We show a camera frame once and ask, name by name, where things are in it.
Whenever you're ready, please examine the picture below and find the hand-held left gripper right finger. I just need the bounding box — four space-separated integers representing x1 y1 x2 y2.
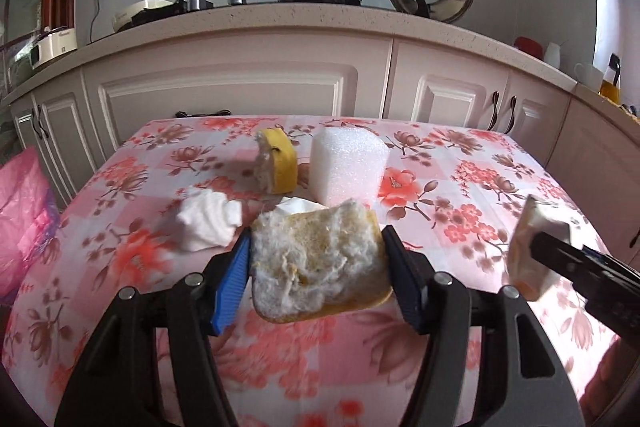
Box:
381 225 586 427

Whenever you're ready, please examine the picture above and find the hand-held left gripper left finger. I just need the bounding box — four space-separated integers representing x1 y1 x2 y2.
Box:
54 229 252 427

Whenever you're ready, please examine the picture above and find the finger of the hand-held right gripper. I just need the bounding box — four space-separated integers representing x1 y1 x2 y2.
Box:
530 231 606 280

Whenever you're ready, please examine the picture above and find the large pomelo peel piece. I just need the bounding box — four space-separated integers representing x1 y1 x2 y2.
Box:
249 201 394 324

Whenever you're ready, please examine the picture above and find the pink plastic bag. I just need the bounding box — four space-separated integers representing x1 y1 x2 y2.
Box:
0 146 62 303

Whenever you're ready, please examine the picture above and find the crumpled white tissue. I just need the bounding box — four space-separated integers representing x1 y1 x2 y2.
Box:
175 189 243 253

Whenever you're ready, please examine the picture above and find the white crumpled wrapper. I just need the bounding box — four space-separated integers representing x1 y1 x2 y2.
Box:
274 196 326 215

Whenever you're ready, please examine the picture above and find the white foam block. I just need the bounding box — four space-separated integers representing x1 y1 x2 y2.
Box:
309 128 390 210

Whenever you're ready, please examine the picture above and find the yellow sponge on table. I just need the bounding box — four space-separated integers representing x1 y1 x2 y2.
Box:
254 127 298 194

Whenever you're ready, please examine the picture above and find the floral pink tablecloth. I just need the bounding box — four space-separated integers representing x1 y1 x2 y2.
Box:
0 116 626 427

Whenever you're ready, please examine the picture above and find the white cup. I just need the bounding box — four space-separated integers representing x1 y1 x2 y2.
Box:
574 62 603 90

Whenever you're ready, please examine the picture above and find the oil bottle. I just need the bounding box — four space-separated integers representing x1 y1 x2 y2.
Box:
599 53 623 102

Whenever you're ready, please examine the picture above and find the white kitchen base cabinet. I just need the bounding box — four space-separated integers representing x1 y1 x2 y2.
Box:
0 2 640 258

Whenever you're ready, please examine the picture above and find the red container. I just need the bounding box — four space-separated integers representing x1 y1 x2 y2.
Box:
514 37 544 59

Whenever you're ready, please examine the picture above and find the electric griddle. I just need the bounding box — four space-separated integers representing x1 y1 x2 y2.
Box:
109 0 178 32

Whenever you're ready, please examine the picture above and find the white countertop appliance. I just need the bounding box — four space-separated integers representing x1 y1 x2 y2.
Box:
29 27 78 70

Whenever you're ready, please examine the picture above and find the glass sliding door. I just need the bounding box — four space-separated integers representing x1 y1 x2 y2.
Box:
0 0 51 92

